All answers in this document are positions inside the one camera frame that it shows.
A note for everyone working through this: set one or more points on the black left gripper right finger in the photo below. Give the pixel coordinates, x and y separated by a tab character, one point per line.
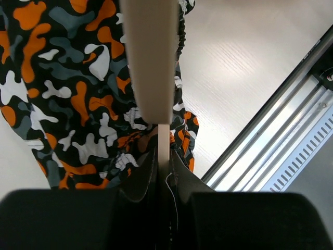
207	219

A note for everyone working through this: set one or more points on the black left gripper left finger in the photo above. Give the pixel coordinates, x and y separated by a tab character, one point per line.
115	218

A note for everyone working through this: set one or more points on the orange camouflage shorts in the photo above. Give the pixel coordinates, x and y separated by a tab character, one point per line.
66	90

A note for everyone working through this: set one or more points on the beige wooden hanger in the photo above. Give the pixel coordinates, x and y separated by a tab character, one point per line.
150	28

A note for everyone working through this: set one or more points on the aluminium slotted rail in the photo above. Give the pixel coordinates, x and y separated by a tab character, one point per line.
301	155

